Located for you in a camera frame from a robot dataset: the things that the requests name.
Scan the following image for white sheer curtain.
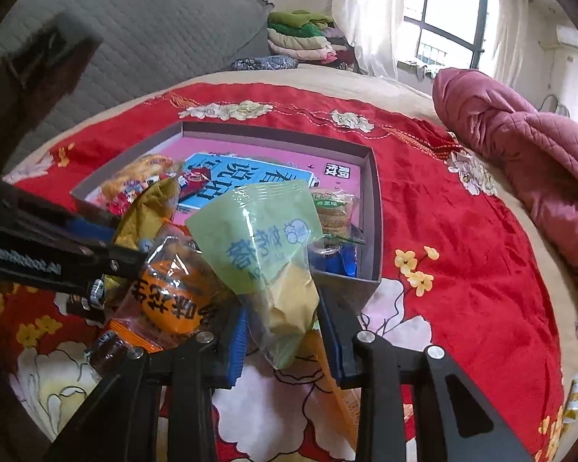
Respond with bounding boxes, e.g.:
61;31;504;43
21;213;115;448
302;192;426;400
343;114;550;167
331;0;405;78
491;0;531;90

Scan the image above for beige bed sheet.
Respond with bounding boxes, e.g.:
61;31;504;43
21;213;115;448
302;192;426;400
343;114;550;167
0;65;578;395

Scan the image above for red floral blanket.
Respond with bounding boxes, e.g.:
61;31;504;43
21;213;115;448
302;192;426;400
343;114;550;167
0;82;566;462

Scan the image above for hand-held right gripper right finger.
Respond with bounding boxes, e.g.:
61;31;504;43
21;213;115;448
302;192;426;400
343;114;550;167
315;286;533;462

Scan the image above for small green yellow packets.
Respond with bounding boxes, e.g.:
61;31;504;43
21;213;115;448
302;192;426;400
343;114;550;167
561;373;578;424

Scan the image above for blue cookie packet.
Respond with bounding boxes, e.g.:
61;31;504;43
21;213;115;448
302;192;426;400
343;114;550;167
311;243;360;277

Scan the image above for pink quilted duvet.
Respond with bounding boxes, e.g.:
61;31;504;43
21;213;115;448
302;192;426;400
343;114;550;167
432;67;578;290

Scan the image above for blue patterned pillow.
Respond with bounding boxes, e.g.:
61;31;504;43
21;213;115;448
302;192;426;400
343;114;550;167
231;55;297;72

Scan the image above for small orange packet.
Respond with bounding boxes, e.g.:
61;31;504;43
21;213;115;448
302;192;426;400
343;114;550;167
311;330;364;450

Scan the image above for clear rice cracker packet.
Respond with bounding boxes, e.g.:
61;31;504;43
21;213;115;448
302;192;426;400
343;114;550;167
99;154;184;216

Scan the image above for yellow snack packet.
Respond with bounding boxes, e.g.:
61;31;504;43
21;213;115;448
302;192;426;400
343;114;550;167
113;177;181;253

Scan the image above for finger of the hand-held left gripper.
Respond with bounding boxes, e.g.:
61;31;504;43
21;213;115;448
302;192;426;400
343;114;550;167
67;245;148;309
0;180;121;246

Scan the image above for green snack packet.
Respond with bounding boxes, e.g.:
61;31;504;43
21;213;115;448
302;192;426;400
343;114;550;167
184;178;324;371

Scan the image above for black-framed window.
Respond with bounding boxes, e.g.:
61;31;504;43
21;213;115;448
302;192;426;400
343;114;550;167
402;0;492;70

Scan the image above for grey quilted headboard cover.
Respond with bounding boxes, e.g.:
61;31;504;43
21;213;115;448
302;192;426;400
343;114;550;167
0;0;275;193

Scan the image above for grey cardboard box tray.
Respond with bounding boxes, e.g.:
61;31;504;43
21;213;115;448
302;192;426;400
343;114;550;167
70;121;383;316

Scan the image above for stack of folded clothes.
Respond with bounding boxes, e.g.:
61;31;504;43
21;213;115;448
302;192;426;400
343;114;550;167
267;8;355;70

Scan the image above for green-label biscuit packet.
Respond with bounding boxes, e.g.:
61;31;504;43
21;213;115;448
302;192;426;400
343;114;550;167
312;187;367;251

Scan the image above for orange peanut packet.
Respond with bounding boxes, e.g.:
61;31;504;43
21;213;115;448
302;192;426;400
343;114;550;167
110;231;239;353

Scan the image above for white air conditioner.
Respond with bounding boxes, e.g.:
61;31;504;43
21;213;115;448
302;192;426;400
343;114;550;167
556;26;578;54

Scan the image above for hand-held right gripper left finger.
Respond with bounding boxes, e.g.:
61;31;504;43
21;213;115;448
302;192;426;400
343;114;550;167
43;305;249;462

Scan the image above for red white candy packet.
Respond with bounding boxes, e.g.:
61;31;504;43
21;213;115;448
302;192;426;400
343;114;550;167
176;168;217;203

